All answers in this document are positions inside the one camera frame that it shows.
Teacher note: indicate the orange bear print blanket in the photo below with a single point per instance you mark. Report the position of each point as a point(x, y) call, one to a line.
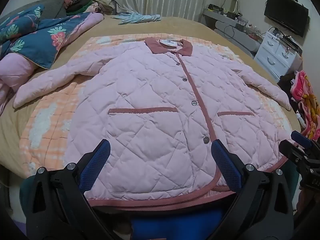
point(50, 120)

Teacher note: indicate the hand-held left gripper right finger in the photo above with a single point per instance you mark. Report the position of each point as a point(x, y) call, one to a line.
point(225, 162)

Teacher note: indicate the light blue garment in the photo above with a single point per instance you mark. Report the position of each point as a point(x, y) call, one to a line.
point(140, 18)

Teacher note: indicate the pink printed towel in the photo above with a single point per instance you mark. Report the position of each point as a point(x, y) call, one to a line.
point(306, 92)

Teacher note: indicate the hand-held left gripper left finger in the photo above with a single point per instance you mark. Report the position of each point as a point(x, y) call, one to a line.
point(96, 162)

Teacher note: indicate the white drawer chest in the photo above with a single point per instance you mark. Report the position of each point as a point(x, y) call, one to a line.
point(272, 55)

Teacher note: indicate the blue floral quilt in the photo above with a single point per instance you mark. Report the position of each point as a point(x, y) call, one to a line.
point(32, 47)

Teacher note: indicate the grey desk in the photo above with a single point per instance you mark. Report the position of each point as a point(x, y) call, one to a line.
point(222, 17)

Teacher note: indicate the bed with tan cover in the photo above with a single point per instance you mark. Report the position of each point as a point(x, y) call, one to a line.
point(175, 26)

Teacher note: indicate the pink quilted jacket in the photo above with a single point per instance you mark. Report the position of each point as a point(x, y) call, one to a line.
point(140, 100)

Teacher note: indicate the grey headboard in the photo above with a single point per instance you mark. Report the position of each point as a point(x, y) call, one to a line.
point(53, 8)

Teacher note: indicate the person's left leg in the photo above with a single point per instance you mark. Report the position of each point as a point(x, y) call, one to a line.
point(23, 200)

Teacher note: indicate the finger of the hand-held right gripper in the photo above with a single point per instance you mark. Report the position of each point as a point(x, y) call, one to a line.
point(290, 151)
point(301, 138)

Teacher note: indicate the black clothing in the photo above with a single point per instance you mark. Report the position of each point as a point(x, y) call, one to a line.
point(285, 82)

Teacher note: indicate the pile of mixed clothes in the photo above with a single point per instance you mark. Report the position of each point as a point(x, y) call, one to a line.
point(87, 5)

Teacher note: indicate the clutter of small desk items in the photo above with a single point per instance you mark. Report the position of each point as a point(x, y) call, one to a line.
point(240, 20)

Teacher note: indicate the black wall television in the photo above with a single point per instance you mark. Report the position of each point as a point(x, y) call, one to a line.
point(285, 15)

